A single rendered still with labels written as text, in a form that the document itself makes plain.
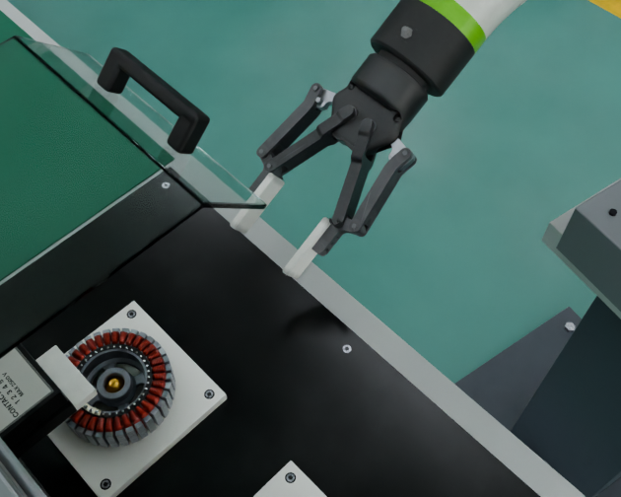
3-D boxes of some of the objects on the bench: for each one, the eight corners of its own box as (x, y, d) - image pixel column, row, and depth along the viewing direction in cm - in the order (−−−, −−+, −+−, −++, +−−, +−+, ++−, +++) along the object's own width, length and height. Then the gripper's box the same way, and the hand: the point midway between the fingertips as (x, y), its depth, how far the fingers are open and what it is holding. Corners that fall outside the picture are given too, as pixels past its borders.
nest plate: (135, 305, 82) (133, 300, 81) (227, 398, 76) (226, 393, 75) (16, 397, 76) (12, 392, 75) (105, 506, 71) (103, 502, 70)
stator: (130, 321, 80) (122, 305, 77) (199, 393, 75) (194, 379, 72) (39, 392, 75) (28, 378, 72) (107, 473, 71) (98, 461, 68)
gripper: (486, 137, 77) (344, 317, 79) (342, 39, 84) (216, 204, 86) (474, 112, 70) (318, 309, 72) (318, 8, 77) (182, 187, 80)
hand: (279, 231), depth 79 cm, fingers open, 7 cm apart
